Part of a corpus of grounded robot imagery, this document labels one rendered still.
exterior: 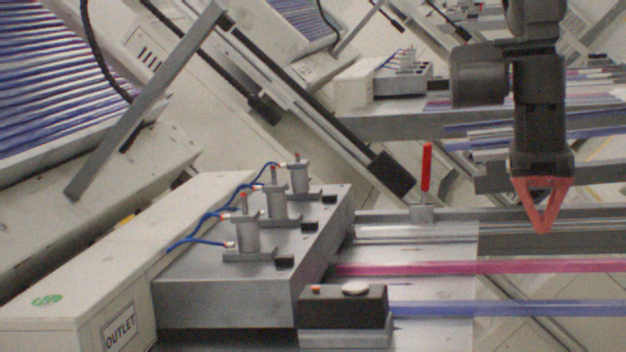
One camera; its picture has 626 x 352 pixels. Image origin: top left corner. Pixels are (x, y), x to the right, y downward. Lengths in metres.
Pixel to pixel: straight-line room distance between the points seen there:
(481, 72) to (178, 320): 0.42
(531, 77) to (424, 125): 0.91
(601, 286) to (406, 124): 0.56
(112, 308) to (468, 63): 0.47
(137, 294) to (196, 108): 1.21
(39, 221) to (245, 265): 0.20
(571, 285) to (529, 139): 1.02
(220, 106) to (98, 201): 1.05
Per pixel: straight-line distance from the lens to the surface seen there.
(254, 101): 0.98
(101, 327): 0.69
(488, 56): 0.93
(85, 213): 0.86
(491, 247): 1.07
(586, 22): 8.47
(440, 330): 0.74
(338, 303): 0.71
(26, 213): 0.81
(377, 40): 5.40
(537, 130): 0.93
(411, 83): 2.13
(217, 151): 1.93
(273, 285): 0.73
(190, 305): 0.76
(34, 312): 0.69
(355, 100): 2.02
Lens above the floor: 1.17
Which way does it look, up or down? level
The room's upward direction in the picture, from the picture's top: 48 degrees counter-clockwise
